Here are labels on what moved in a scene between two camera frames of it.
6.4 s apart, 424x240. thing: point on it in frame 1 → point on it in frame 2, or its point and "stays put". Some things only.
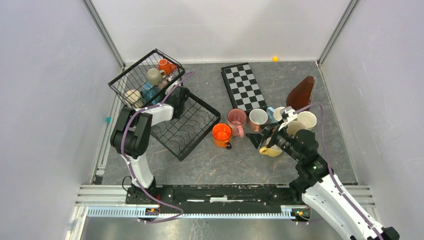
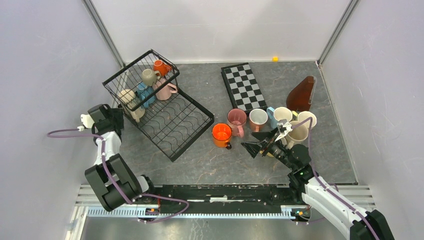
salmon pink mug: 257,117 stays put
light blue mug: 271,117 stays put
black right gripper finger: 257,138 → 254,148
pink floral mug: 236,118 stays put
